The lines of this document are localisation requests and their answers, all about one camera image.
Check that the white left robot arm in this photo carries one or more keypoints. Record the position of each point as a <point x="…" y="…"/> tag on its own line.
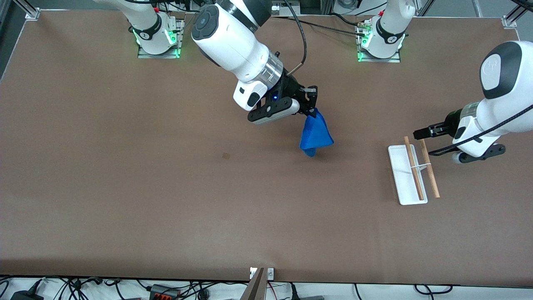
<point x="508" y="71"/>

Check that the black plug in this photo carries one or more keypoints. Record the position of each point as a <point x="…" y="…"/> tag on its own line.
<point x="293" y="291"/>

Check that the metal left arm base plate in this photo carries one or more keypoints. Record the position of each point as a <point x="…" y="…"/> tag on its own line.
<point x="391" y="60"/>

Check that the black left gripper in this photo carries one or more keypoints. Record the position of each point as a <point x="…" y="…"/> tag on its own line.
<point x="448" y="121"/>

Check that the black power adapter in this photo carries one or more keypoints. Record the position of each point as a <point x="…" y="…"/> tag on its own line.
<point x="27" y="296"/>

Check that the aluminium frame corner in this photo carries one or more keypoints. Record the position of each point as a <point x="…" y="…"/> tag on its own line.
<point x="31" y="13"/>
<point x="509" y="21"/>

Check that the grey mount bar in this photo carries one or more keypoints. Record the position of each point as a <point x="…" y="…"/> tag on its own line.
<point x="255" y="289"/>

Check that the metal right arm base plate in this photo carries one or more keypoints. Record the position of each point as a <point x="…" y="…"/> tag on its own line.
<point x="160" y="56"/>

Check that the blue cloth towel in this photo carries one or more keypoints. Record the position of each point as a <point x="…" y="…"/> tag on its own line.
<point x="315" y="133"/>

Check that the grey terminal block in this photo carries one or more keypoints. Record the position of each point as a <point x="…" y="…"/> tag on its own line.
<point x="278" y="8"/>

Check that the orange black connector block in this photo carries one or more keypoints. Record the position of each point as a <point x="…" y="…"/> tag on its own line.
<point x="164" y="293"/>

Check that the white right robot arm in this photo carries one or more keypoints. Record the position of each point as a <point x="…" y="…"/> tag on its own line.
<point x="233" y="41"/>

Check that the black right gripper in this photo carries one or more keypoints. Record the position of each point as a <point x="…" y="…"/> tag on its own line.
<point x="292" y="88"/>

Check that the metal clamp bracket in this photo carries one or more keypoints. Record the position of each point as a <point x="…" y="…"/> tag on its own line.
<point x="270" y="273"/>

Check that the white rack base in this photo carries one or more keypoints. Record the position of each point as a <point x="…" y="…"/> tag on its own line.
<point x="402" y="175"/>

